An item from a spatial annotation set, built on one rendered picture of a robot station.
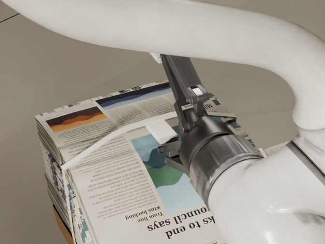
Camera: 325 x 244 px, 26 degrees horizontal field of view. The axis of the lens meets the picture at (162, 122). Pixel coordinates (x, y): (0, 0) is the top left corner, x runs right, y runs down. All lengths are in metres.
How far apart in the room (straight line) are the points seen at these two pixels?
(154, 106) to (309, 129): 0.48
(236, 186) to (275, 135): 2.12
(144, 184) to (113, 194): 0.05
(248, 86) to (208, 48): 2.45
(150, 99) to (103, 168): 0.21
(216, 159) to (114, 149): 0.30
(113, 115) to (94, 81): 1.98
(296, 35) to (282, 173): 0.15
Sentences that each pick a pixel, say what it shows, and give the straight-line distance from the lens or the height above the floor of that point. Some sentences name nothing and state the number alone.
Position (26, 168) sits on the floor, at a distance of 2.78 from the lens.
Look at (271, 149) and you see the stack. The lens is 1.96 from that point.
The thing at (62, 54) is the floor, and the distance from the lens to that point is 3.33.
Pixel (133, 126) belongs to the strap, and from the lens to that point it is 1.05.
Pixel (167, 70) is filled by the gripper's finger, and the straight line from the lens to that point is 0.92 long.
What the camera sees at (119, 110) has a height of 1.16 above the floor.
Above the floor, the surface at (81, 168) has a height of 1.19.
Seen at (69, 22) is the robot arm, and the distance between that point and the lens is 0.65.
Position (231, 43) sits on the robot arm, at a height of 1.54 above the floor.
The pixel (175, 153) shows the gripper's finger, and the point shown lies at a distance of 1.02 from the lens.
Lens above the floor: 1.93
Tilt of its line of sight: 41 degrees down
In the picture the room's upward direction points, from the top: straight up
